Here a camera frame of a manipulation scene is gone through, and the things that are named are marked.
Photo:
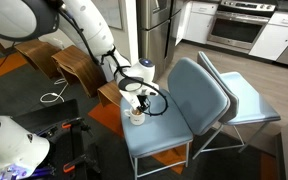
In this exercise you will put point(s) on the small wooden stool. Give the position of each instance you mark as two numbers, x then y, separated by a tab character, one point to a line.
109	94

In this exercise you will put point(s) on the near blue chair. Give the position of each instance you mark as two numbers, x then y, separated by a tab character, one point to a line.
190	105

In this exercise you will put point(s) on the orange black clamp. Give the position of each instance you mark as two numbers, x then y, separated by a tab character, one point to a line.
86	159
79	121

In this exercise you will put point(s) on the lower orange black clamp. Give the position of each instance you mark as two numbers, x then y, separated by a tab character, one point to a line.
86	159

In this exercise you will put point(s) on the white cabinet left of oven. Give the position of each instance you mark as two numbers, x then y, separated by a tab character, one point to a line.
195	21

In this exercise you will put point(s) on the orange and grey rug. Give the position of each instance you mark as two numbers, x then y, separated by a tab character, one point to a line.
21	87

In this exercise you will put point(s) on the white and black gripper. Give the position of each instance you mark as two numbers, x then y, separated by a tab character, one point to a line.
135	90

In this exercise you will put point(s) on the upper orange black clamp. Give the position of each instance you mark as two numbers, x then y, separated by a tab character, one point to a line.
79	121

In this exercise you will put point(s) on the blue chair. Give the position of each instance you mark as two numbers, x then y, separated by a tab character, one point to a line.
247	105
190	105

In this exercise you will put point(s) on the white cabinet right of oven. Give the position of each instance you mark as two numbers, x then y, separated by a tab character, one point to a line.
273	40

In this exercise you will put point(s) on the white cabinet of oven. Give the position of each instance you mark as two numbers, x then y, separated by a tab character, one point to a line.
273	40
195	21

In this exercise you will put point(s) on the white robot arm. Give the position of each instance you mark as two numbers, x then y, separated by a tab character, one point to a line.
21	151

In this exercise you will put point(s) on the middle wooden stool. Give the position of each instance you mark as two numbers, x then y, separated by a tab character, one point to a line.
75	65

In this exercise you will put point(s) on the far wooden stool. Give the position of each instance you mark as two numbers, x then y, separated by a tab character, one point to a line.
39	55

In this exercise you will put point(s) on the stainless steel refrigerator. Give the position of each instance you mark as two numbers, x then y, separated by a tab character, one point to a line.
157	24

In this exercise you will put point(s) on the far blue chair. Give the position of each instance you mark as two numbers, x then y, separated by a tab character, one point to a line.
247	105

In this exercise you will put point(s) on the whiteboard on wall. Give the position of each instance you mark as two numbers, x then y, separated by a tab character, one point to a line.
110	10

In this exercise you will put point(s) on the white ceramic mug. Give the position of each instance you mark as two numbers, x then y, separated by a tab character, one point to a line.
134	118

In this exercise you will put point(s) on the orange marker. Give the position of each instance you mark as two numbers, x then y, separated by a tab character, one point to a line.
138	112

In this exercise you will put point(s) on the stainless steel oven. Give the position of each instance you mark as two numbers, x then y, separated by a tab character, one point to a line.
238	23

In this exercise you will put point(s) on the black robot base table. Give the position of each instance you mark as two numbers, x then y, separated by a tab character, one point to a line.
66	144

